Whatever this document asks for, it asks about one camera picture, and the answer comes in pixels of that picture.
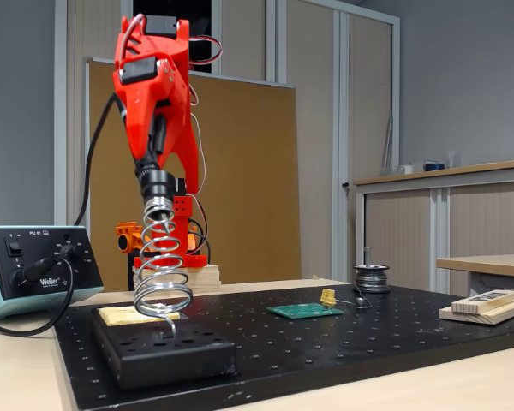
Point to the red gripper, black servo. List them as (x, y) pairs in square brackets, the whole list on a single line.
[(142, 112)]

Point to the black soldering iron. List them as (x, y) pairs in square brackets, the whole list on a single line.
[(158, 137)]

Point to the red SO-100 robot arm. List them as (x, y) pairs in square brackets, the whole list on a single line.
[(184, 150)]

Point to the brown cork pin board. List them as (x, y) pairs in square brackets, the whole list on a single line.
[(248, 171)]

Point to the teal Weller soldering station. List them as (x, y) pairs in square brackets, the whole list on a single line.
[(0, 295)]

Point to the green circuit board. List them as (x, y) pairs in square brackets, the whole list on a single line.
[(304, 311)]

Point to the orange table clamp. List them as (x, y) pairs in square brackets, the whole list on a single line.
[(128, 235)]

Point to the tall beige shutter cabinet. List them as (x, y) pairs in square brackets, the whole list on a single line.
[(312, 128)]

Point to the wooden block stack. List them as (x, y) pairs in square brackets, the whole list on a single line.
[(203, 278)]

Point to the yellow cleaning sponge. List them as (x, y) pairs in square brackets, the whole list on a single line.
[(120, 317)]

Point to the black stand with spring holder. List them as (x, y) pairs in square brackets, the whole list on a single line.
[(163, 359)]

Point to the clear plastic container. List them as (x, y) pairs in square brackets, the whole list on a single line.
[(396, 170)]

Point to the yellow power connector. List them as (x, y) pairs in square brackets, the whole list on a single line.
[(327, 296)]

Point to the steel bolt through spool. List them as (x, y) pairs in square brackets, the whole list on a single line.
[(368, 256)]

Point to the low beige shutter cabinet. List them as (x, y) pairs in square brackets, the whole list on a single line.
[(398, 235)]

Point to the small round steel screw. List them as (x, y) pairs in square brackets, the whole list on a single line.
[(361, 303)]

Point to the blue tape roll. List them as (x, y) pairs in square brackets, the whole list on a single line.
[(434, 166)]

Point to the black perforated breadboard plate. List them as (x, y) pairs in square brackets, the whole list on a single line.
[(325, 342)]

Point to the wooden plank with Kapla print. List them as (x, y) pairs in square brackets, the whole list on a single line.
[(484, 300)]

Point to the plain wooden plank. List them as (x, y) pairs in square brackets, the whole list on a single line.
[(497, 316)]

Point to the wooden desk with grey frame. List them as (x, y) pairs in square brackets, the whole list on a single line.
[(488, 263)]

